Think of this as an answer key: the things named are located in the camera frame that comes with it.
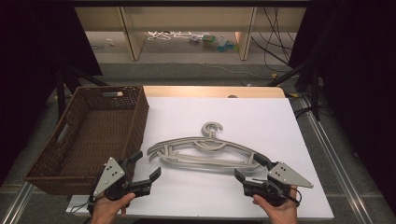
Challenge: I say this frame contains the brown wicker basket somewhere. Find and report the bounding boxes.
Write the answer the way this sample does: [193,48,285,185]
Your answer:
[23,85,150,196]

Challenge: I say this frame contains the person's right hand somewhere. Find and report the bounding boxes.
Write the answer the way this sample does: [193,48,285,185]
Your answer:
[252,186,299,224]

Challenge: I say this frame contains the beige wooden shelf unit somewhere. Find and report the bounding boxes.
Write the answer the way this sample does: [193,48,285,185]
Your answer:
[74,5,308,63]

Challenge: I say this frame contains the black curtain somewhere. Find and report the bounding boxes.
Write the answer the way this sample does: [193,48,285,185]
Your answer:
[0,0,104,185]

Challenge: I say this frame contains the person's left hand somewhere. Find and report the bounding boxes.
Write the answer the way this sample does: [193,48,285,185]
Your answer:
[90,192,137,224]

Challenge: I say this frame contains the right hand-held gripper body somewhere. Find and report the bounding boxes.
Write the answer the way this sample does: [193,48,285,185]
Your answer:
[243,161,314,208]

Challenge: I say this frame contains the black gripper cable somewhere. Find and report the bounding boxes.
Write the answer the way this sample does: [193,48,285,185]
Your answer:
[288,186,304,208]

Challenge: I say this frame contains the grey hanger on table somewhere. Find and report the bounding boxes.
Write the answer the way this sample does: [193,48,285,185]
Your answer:
[288,0,396,206]

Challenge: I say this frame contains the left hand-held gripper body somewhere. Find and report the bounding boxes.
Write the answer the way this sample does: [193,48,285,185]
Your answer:
[89,156,153,202]

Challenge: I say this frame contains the wooden table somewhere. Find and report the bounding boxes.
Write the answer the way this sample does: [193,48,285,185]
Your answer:
[142,85,287,100]

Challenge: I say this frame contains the aluminium rail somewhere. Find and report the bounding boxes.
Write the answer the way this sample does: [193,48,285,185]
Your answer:
[298,95,376,224]
[0,181,35,224]

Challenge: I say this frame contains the black metal stand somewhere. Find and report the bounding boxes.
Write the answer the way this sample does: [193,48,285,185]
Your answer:
[55,60,110,120]
[266,55,322,121]

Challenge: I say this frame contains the white and blue cup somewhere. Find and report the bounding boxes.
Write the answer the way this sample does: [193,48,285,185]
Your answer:
[216,36,228,53]

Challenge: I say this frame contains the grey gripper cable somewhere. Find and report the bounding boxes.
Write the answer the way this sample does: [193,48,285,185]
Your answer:
[68,200,92,215]

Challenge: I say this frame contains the grey plastic clothes hanger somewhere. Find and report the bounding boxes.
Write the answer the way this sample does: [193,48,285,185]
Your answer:
[147,121,265,166]
[148,136,269,169]
[158,139,275,171]

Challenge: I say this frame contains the black cables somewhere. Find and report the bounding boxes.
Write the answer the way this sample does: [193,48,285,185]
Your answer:
[250,6,297,74]

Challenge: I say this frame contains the green and orange box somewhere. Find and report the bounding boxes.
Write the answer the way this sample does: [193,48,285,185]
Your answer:
[201,34,217,50]

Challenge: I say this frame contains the thin white floor cable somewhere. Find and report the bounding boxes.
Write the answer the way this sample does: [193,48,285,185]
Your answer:
[167,59,269,80]

